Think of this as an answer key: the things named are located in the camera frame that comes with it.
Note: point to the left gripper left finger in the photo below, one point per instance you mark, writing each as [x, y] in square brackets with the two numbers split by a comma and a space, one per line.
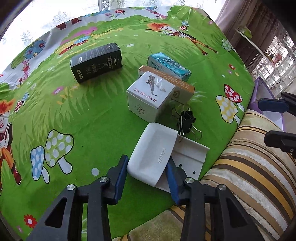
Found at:
[63, 218]

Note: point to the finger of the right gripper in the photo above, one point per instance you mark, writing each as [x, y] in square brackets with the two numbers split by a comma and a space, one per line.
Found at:
[285, 103]
[281, 140]

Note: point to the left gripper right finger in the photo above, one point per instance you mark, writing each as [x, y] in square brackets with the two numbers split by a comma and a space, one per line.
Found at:
[229, 220]

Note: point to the black binder clip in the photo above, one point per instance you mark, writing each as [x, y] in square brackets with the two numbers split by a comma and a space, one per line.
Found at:
[185, 124]

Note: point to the white plastic holder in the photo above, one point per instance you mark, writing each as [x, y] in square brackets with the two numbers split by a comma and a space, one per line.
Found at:
[156, 146]

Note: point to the tan narrow box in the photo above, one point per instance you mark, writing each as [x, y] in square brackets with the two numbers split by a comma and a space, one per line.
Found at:
[183, 91]

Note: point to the teal foil box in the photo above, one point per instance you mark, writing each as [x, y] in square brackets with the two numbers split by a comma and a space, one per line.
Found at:
[165, 64]

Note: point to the white music box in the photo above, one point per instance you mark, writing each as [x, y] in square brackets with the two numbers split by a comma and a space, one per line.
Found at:
[148, 96]

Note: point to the black product box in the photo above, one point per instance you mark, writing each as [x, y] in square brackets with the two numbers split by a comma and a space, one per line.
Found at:
[95, 62]

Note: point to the striped sofa cushion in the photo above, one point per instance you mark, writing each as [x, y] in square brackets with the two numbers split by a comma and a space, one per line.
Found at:
[262, 178]

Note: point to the white side table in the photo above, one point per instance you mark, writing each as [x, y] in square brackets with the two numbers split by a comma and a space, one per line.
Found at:
[254, 44]

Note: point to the pink curtain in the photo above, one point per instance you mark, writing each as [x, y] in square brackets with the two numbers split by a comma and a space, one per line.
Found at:
[263, 24]

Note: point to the green tissue pack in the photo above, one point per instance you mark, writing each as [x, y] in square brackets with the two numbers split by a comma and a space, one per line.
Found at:
[245, 31]

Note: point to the green cartoon tablecloth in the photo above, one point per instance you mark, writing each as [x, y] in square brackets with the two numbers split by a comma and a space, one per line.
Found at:
[64, 132]

